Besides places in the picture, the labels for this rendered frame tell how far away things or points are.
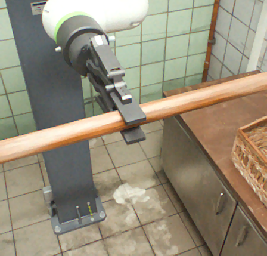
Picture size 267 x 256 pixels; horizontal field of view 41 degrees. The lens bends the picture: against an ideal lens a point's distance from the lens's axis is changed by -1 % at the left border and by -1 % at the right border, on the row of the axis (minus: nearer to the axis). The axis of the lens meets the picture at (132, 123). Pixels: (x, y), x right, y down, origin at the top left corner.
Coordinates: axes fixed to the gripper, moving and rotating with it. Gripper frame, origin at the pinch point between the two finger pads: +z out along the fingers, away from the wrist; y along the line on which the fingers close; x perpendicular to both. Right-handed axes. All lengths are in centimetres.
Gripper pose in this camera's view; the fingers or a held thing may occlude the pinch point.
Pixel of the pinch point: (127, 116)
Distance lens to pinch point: 52.3
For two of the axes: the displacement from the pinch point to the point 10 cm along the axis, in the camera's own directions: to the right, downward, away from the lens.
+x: -9.2, 2.5, -2.8
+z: 3.8, 6.2, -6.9
